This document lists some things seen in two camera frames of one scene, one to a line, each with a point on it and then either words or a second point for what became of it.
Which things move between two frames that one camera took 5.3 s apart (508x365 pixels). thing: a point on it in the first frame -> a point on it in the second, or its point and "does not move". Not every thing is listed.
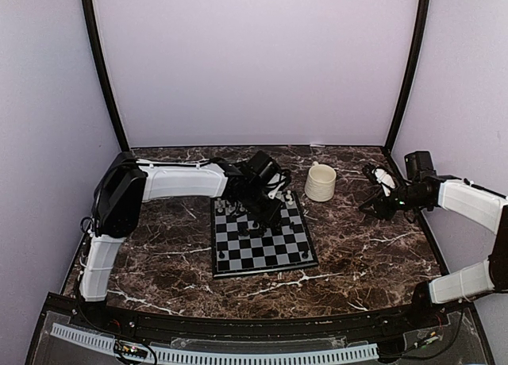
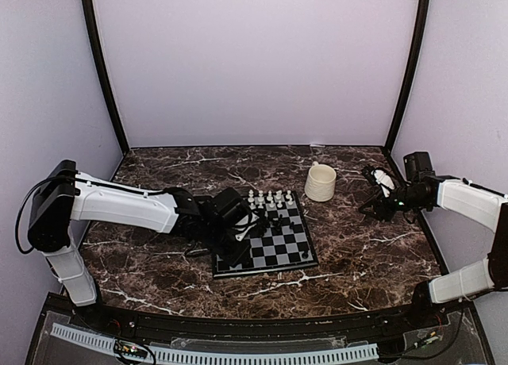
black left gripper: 271,213 -> 237,258
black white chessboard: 286,246 does not move
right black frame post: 424,11 does not move
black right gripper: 384,210 does not move
